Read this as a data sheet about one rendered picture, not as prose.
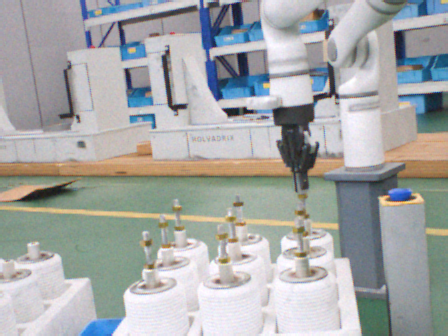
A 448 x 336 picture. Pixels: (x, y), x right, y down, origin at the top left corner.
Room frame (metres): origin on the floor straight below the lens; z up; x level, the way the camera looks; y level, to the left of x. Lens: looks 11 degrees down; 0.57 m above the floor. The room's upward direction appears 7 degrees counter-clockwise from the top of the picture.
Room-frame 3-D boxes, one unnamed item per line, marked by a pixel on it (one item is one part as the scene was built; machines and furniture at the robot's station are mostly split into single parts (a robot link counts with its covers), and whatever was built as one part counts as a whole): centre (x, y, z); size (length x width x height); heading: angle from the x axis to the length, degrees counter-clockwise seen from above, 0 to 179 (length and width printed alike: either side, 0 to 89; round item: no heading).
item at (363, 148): (1.60, -0.34, 0.39); 0.09 x 0.09 x 0.17; 51
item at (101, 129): (5.14, 1.26, 0.45); 1.61 x 0.57 x 0.74; 51
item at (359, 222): (1.61, -0.34, 0.15); 0.15 x 0.15 x 0.30; 51
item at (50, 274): (1.31, 0.39, 0.16); 0.10 x 0.10 x 0.18
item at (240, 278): (1.01, 0.01, 0.25); 0.08 x 0.08 x 0.01
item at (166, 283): (1.03, 0.13, 0.25); 0.08 x 0.08 x 0.01
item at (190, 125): (3.85, -0.32, 0.45); 1.45 x 0.57 x 0.74; 51
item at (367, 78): (1.61, -0.34, 0.54); 0.09 x 0.09 x 0.17; 16
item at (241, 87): (7.21, -0.37, 0.36); 0.50 x 0.38 x 0.21; 141
